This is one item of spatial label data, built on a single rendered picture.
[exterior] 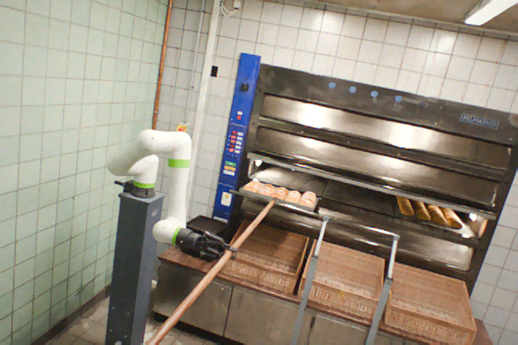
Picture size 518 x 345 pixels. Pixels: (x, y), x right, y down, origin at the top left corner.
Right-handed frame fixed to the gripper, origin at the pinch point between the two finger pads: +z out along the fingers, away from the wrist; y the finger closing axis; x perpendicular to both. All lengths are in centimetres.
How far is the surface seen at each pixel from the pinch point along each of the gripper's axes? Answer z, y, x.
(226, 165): -51, -5, -134
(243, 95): -48, -64, -134
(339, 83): 22, -87, -138
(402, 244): 98, 19, -136
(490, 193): 143, -36, -136
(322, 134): 19, -48, -137
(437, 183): 108, -33, -136
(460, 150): 115, -60, -136
